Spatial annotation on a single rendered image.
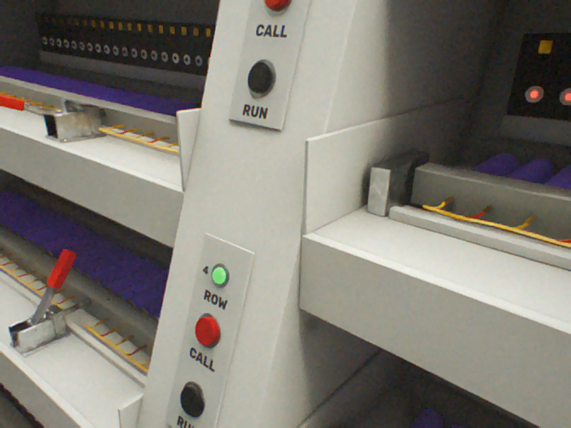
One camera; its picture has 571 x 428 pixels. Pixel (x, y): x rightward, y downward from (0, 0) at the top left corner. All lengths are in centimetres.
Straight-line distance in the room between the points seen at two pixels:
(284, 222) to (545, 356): 13
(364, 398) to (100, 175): 26
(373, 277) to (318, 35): 12
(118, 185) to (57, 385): 18
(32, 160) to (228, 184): 25
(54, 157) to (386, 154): 28
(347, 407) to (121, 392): 18
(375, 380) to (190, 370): 15
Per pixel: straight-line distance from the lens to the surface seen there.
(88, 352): 49
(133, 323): 47
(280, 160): 26
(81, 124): 46
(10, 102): 44
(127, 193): 37
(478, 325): 22
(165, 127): 41
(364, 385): 39
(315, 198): 24
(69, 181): 44
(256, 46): 28
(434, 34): 34
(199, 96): 55
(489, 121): 42
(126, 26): 69
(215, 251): 29
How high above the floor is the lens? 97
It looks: 8 degrees down
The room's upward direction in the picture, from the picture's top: 13 degrees clockwise
